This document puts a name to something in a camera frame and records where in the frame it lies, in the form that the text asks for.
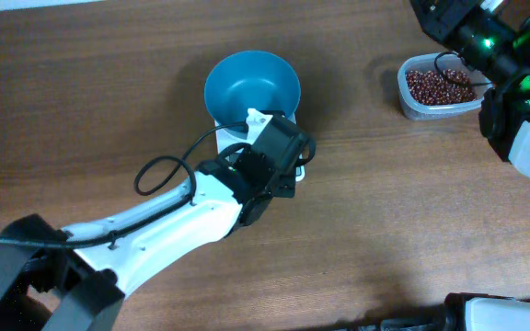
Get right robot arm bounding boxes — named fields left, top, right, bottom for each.
left=378, top=0, right=530, bottom=330

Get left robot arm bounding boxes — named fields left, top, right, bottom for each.
left=0, top=109, right=316, bottom=330

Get white digital kitchen scale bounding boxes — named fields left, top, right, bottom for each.
left=213, top=112, right=306, bottom=183

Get teal plastic bowl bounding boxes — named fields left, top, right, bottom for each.
left=204, top=51, right=302, bottom=125

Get clear plastic container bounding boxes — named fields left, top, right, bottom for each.
left=397, top=51, right=493, bottom=120

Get red beans in container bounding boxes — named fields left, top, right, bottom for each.
left=405, top=69, right=477, bottom=106

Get left black cable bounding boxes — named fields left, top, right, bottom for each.
left=0, top=120, right=250, bottom=252

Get aluminium frame rail base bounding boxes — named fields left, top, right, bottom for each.
left=336, top=314, right=456, bottom=331

